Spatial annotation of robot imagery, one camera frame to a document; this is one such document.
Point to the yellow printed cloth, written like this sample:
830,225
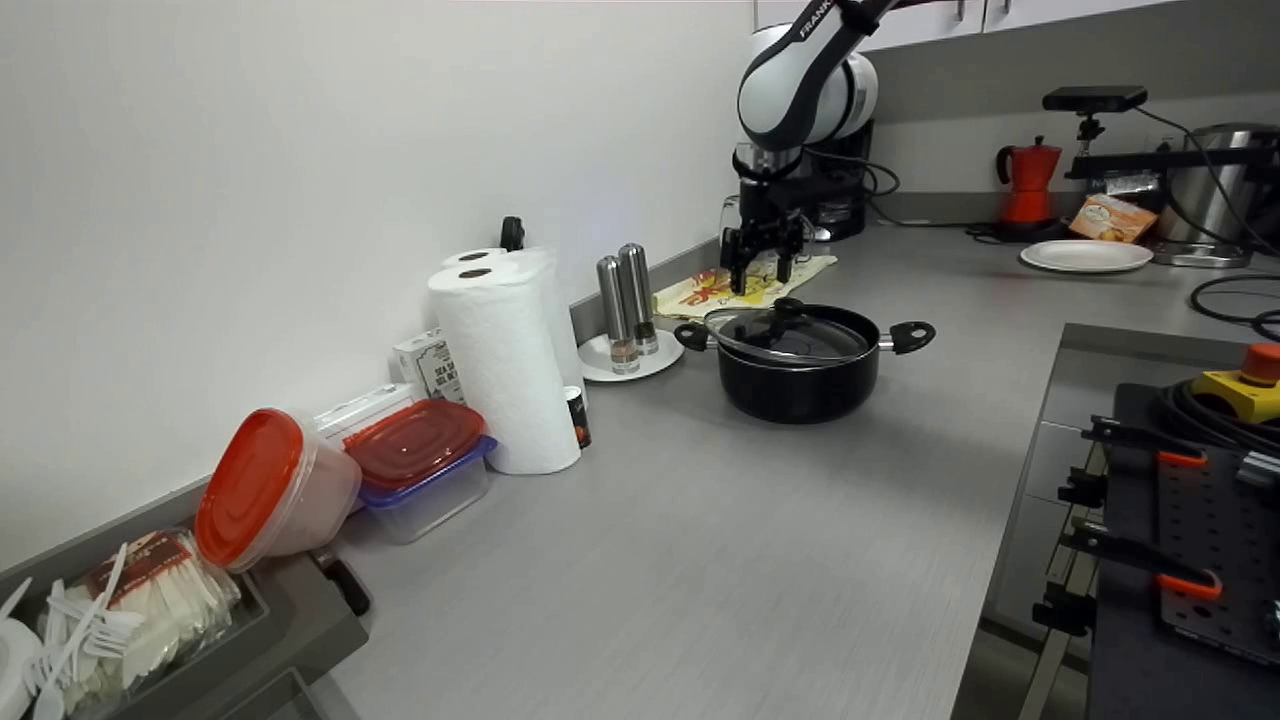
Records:
710,288

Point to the rectangular container red lid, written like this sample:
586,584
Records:
423,465

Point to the steel salt grinder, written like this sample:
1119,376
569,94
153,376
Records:
619,330

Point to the steel pepper grinder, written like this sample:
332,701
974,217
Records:
637,299

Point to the black cooking pot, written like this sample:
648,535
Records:
805,392

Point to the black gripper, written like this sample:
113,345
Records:
766,213

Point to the black clamp rack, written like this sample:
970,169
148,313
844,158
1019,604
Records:
1188,568

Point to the black camera on mount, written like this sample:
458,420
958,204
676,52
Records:
1087,100

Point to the white dinner plate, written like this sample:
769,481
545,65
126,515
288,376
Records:
1087,257

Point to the small white box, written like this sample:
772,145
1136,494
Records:
426,365

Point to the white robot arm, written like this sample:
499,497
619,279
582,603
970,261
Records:
799,94

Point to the red moka pot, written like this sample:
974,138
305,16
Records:
1024,173

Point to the grey tray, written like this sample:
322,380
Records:
295,624

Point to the emergency stop button box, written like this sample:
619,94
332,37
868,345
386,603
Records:
1249,389

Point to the bag of plastic cutlery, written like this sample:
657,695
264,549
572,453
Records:
113,630

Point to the glass pot lid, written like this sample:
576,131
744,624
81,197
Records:
788,335

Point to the white paper towel roll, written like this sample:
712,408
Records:
506,365

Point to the orange snack packet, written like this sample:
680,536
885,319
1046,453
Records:
1104,217

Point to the white round plate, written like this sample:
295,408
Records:
603,370

